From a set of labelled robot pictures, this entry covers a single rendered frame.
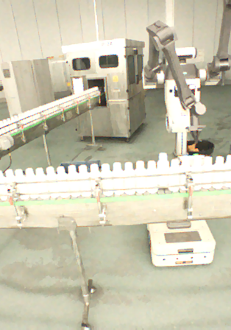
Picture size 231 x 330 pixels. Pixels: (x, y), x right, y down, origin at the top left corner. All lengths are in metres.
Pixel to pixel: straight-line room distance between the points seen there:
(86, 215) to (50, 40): 12.65
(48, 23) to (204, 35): 7.83
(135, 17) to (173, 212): 12.35
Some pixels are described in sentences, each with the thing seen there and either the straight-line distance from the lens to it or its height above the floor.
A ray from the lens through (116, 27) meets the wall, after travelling 13.18.
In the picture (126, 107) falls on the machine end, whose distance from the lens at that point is 4.80.
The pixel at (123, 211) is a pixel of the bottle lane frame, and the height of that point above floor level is 0.91.
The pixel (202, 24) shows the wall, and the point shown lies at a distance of 13.79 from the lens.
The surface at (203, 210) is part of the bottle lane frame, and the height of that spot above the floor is 0.89.
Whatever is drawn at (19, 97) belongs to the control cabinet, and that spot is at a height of 0.93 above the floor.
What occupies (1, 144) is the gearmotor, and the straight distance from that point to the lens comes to 2.52.
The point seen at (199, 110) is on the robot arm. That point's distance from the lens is 1.35.
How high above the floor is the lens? 1.66
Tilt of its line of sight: 24 degrees down
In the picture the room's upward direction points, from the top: 5 degrees counter-clockwise
